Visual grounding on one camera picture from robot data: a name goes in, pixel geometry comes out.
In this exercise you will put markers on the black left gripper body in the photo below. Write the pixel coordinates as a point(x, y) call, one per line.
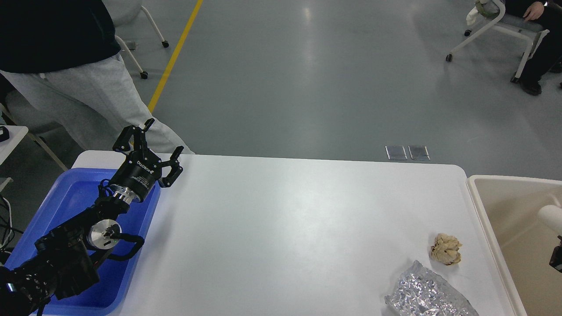
point(135, 178)

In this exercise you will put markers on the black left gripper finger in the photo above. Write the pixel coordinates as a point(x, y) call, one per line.
point(132, 142)
point(175, 168)

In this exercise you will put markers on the white paper cup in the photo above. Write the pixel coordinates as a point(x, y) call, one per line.
point(551, 216)

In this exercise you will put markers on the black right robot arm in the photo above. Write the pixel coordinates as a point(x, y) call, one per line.
point(556, 257)

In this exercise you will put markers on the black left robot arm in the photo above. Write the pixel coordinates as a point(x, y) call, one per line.
point(69, 256)

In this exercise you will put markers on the standing person grey trousers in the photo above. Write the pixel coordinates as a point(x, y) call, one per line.
point(62, 56)

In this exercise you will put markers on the blue plastic bin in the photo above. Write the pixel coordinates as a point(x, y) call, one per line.
point(74, 191)

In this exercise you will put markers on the white chair legs with casters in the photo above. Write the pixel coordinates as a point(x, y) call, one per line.
point(135, 28)

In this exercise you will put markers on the white side table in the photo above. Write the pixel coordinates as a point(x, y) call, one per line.
point(11, 136)

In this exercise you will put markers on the left metal floor plate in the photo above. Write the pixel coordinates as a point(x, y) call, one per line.
point(396, 153)

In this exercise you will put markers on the metal floor plate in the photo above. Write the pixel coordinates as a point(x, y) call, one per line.
point(396, 153)
point(419, 152)

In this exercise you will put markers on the right metal floor plate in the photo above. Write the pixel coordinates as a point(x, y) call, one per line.
point(419, 152)

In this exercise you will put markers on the crumpled silver foil bag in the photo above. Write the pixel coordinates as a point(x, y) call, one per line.
point(421, 292)

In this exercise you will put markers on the crumpled brown paper ball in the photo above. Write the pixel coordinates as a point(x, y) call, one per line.
point(446, 249)

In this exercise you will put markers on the beige plastic bin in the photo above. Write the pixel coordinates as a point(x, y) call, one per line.
point(507, 207)

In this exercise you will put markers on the seated person in black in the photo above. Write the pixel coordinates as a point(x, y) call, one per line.
point(549, 50)

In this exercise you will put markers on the white frame chair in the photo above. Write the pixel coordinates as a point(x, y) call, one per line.
point(491, 15)

